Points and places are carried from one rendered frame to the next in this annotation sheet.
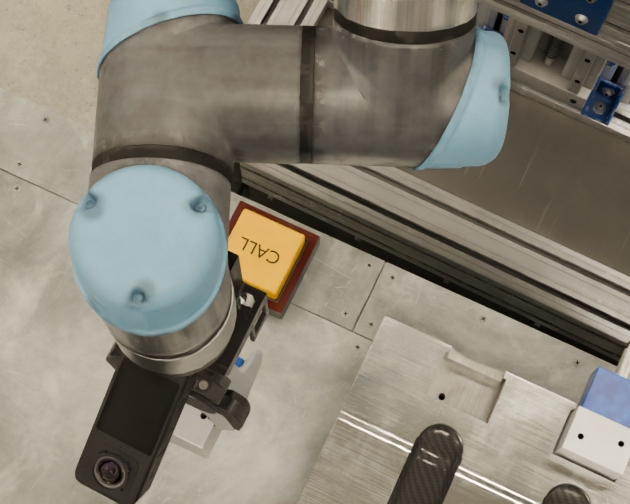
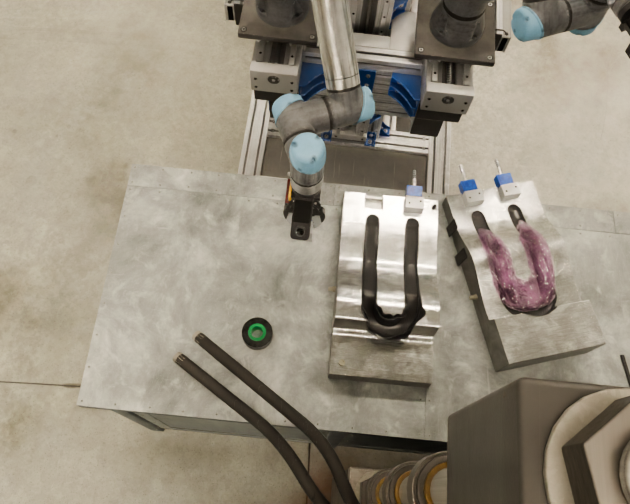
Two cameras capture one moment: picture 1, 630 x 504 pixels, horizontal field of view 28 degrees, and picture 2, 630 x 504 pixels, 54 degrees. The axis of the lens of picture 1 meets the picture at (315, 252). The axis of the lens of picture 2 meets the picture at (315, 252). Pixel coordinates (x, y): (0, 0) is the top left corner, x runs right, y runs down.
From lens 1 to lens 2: 0.76 m
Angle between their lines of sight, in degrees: 9
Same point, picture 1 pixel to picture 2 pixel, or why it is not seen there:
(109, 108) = (285, 127)
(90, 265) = (300, 156)
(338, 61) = (333, 101)
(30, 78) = not seen: hidden behind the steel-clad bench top
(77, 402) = (262, 249)
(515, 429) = (391, 208)
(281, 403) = (321, 230)
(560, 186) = (366, 171)
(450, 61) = (358, 93)
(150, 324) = (314, 169)
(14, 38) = not seen: hidden behind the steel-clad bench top
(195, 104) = (305, 119)
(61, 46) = not seen: hidden behind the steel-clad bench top
